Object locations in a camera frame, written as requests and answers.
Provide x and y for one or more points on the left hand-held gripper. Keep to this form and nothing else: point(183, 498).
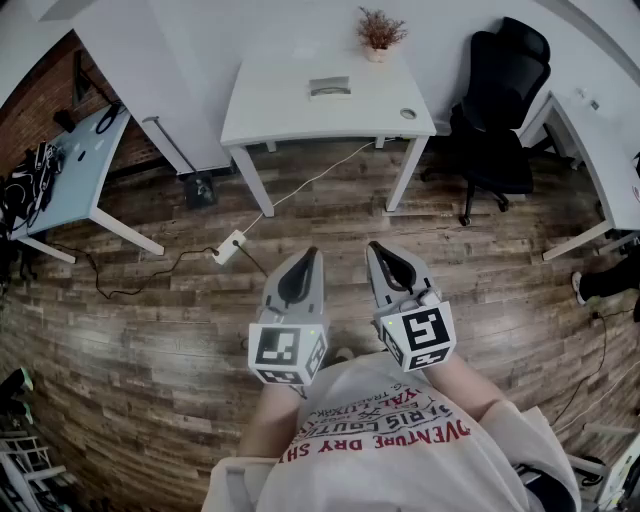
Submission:
point(272, 350)

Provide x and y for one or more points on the black office chair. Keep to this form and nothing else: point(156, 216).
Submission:
point(500, 120)

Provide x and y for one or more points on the person's white printed shirt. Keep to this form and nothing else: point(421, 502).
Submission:
point(400, 470)

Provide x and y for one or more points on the person's right forearm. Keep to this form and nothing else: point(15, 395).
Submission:
point(465, 387)

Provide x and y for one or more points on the pile of black devices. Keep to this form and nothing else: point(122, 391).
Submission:
point(35, 170)

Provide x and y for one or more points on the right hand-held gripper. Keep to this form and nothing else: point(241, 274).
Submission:
point(425, 332)

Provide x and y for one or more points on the white partition panel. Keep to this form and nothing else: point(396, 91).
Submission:
point(165, 75)

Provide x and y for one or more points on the green and black shoe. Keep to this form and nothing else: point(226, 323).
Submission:
point(20, 382)
point(17, 412)

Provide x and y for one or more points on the white metal rack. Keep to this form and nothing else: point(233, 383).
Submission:
point(22, 441)
point(627, 465)

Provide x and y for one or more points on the white power strip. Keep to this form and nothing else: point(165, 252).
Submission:
point(229, 246)

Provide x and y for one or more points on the white desk with round grommet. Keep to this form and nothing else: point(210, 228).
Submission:
point(280, 115)

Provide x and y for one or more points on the person's left forearm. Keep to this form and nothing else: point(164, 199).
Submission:
point(270, 420)

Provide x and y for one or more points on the dark picture frame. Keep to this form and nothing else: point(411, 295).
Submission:
point(79, 80)

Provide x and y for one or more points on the dried plant in white pot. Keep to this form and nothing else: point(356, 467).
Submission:
point(378, 35)

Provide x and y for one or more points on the small black device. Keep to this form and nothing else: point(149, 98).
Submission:
point(65, 121)

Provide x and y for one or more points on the pale blue desk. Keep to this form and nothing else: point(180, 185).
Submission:
point(80, 170)

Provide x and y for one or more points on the person's shoe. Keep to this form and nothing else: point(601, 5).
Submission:
point(578, 289)
point(344, 355)

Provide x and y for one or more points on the dark box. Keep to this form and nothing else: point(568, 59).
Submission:
point(201, 192)

